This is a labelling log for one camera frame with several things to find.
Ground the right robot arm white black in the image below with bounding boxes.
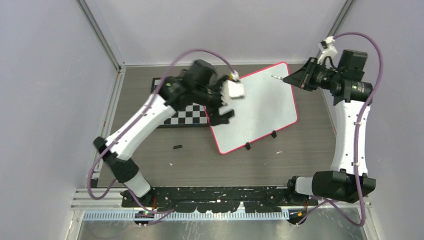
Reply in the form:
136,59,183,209
283,50,376,205

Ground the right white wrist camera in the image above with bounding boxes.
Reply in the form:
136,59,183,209
317,36,338,64

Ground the white slotted cable duct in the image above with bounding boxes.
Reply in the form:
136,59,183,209
82,209,290,221

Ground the black wire whiteboard stand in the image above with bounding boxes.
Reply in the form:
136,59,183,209
244,130,278,151

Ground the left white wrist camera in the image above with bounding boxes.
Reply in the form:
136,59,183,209
221,71,246,102

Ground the black white chessboard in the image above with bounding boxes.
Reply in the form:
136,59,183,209
151,76,209,128

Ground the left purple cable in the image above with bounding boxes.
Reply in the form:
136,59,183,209
87,49,239,227

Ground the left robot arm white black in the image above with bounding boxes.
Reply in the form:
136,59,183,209
93,59,240,207

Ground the black white marker pen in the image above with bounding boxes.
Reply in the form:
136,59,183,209
271,75,284,81

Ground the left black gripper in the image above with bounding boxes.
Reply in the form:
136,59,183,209
193,76,235,126

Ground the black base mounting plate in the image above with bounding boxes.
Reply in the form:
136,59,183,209
120,186,318,213

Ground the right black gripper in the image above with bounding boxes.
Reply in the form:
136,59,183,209
283,56,342,92

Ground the pink framed whiteboard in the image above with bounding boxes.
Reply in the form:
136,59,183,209
210,62,298,155

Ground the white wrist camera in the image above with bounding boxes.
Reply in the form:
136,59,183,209
221,71,246,102
317,36,338,64

